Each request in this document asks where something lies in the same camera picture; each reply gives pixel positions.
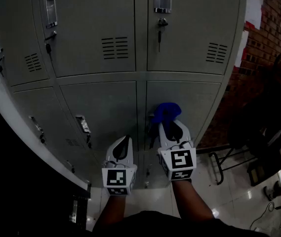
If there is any small white wall paper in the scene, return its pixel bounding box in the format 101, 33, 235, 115
234, 30, 249, 69

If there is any black side cabinet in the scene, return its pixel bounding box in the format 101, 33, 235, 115
0, 82, 93, 237

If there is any black floor cable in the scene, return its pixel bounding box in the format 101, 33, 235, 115
250, 198, 281, 232

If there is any silver metal door handle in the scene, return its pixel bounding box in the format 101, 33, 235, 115
70, 200, 79, 224

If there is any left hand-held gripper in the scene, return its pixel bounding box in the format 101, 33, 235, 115
102, 135, 138, 196

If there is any person's left forearm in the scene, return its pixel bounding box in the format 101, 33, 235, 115
94, 195, 127, 232

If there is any person's right forearm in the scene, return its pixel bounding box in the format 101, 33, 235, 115
171, 179, 216, 219

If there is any set of chrome recessed handles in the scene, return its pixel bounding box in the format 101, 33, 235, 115
0, 0, 173, 182

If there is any black box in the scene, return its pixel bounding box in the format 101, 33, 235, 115
246, 163, 267, 187

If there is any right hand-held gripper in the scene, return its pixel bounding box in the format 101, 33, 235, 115
158, 119, 197, 181

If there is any grey metal locker door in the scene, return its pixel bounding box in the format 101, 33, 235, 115
144, 80, 222, 153

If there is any large white wall paper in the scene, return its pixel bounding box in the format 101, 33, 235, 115
245, 0, 264, 31

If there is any set of locks with keys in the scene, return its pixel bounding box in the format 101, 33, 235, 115
0, 17, 169, 182

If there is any person's black shirt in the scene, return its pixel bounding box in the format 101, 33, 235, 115
90, 210, 269, 237

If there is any black metal rack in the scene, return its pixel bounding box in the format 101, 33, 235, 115
209, 54, 281, 185

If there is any blue cloth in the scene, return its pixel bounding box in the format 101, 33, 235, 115
147, 102, 182, 150

